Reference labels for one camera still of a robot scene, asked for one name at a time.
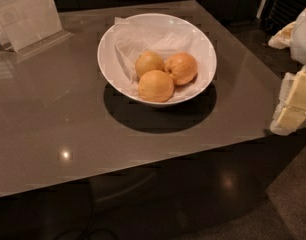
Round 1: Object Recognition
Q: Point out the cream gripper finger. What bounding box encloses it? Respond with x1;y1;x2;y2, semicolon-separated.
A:
268;21;296;49
270;65;306;136

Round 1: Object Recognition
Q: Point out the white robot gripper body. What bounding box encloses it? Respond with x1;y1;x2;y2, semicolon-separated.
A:
290;8;306;65

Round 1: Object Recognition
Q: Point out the orange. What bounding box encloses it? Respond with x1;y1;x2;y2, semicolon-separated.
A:
135;50;164;78
138;70;174;102
164;52;198;86

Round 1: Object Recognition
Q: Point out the white paper bowl liner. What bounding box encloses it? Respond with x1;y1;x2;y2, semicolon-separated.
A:
113;14;208;104

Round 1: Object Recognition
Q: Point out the white ceramic bowl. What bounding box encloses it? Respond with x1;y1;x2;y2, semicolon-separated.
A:
97;23;217;107

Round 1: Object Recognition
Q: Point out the dark slatted chair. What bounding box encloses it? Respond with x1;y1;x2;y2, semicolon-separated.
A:
259;0;306;35

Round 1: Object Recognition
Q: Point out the clear acrylic sign holder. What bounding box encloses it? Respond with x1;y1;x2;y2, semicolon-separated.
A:
0;0;71;56

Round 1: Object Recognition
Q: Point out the black cable on floor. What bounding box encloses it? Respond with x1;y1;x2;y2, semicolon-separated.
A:
52;180;121;240

